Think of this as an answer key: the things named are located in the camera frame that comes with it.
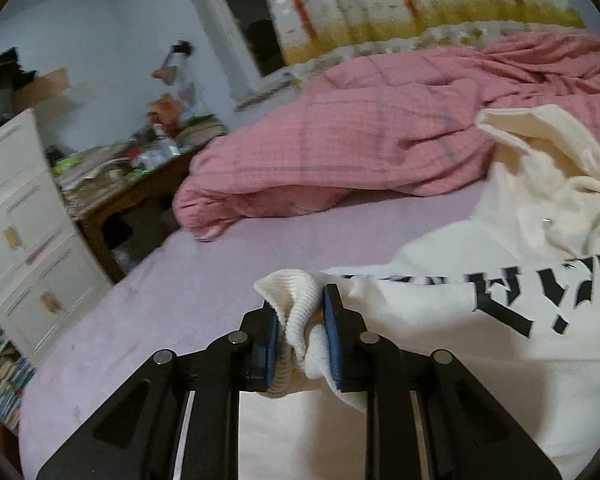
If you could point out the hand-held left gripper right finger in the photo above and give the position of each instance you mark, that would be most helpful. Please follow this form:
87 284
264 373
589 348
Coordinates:
332 355

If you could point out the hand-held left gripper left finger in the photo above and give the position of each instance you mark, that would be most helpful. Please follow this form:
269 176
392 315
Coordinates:
269 355

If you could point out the white hoodie with black print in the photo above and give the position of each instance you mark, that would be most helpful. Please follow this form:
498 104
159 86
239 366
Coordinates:
455 385

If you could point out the pink bed sheet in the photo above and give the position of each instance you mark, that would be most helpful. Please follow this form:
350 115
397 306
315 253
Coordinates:
180 310

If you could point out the wooden table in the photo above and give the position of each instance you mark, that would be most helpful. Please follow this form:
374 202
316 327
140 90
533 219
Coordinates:
130 197

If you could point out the pink checked quilt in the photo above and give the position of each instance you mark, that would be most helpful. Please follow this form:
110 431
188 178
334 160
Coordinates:
355 135

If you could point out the stack of green books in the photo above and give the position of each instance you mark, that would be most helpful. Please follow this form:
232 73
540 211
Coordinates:
202 130

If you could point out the clear plastic bottle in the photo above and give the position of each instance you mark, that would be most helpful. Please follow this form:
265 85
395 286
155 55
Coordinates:
164 141

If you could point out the stack of papers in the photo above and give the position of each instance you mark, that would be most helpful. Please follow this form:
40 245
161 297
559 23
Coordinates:
90 180

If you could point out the brown wooden ornament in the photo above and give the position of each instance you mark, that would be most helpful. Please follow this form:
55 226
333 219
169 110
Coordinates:
165 109

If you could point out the white storage cabinet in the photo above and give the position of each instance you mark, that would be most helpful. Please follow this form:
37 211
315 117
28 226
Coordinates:
25 240

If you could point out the white framed window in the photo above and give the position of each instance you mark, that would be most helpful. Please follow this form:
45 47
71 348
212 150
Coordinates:
250 10

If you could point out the cardboard box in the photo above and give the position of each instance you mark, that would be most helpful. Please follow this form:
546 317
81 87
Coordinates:
45 85

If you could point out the tree print curtain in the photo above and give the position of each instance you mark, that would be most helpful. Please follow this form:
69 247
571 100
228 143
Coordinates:
380 0

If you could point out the black bag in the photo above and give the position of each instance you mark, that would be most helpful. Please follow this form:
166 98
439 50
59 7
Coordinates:
0 67

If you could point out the wall mounted desk lamp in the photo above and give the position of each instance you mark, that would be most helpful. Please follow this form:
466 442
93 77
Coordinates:
177 57

